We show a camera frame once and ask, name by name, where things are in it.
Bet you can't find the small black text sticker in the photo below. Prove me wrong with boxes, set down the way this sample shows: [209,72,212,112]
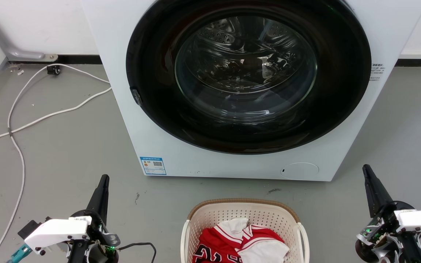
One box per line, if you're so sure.
[370,63,385,81]

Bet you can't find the thin white cable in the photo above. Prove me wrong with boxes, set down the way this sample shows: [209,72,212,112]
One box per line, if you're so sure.
[0,64,111,263]

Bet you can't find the round white filter cover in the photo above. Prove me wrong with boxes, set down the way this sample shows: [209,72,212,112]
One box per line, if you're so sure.
[281,162,320,180]

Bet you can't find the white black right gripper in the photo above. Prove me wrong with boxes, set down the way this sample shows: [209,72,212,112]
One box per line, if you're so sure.
[355,164,421,263]

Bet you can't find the thin black left gripper cable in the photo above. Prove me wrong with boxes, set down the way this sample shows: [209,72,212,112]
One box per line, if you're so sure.
[117,242,157,263]

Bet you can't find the red and white jersey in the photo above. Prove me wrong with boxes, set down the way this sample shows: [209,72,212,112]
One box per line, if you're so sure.
[192,218,291,263]

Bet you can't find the teal connector piece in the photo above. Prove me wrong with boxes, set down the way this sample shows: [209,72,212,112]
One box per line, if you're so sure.
[7,244,33,263]

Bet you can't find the white front-load washing machine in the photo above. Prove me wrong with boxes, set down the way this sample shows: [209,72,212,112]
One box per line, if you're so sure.
[80,0,421,182]

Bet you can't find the blue energy label sticker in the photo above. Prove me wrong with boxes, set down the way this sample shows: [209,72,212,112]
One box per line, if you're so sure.
[140,157,167,176]

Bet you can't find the cream plastic laundry basket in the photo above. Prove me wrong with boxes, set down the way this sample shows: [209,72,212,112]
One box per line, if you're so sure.
[181,198,310,263]

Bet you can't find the black round washer door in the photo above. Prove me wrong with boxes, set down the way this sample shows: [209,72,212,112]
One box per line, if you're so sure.
[126,0,372,155]

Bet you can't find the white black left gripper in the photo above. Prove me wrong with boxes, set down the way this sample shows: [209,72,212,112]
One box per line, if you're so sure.
[24,175,121,256]

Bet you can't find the grey metal pipe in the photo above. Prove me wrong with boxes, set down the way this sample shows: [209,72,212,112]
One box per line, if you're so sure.
[0,0,59,62]

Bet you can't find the long white power cable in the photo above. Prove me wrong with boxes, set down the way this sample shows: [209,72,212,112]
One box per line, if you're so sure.
[0,87,113,153]

